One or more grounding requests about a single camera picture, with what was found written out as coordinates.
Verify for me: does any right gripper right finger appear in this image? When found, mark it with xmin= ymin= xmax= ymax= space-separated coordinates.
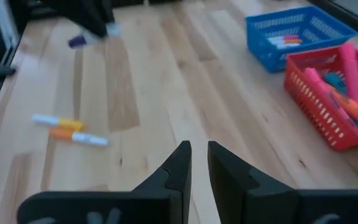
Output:
xmin=207 ymin=141 xmax=358 ymax=224

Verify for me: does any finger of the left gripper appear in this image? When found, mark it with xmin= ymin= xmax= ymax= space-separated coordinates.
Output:
xmin=101 ymin=0 xmax=117 ymax=25
xmin=68 ymin=7 xmax=109 ymax=39

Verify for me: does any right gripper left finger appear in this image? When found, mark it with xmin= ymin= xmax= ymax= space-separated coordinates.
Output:
xmin=17 ymin=140 xmax=193 ymax=224

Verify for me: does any purple cap white marker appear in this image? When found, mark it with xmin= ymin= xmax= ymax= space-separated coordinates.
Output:
xmin=68 ymin=22 xmax=121 ymax=49

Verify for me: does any orange cap white marker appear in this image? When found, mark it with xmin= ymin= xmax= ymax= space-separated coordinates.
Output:
xmin=272 ymin=38 xmax=304 ymax=46
xmin=48 ymin=128 xmax=110 ymax=147

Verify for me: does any pink highlighter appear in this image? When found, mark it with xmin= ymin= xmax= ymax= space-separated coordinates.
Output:
xmin=303 ymin=67 xmax=356 ymax=127
xmin=338 ymin=43 xmax=358 ymax=108

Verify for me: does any orange highlighter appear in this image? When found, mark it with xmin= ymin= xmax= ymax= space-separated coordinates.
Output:
xmin=327 ymin=83 xmax=358 ymax=134

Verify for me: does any pink cap white marker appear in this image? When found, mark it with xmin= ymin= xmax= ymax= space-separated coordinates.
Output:
xmin=267 ymin=34 xmax=300 ymax=43

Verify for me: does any red plastic basket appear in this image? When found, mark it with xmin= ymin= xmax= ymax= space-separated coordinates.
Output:
xmin=283 ymin=43 xmax=358 ymax=152

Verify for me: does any blue plastic basket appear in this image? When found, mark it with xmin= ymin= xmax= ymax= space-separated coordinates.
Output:
xmin=244 ymin=5 xmax=358 ymax=74

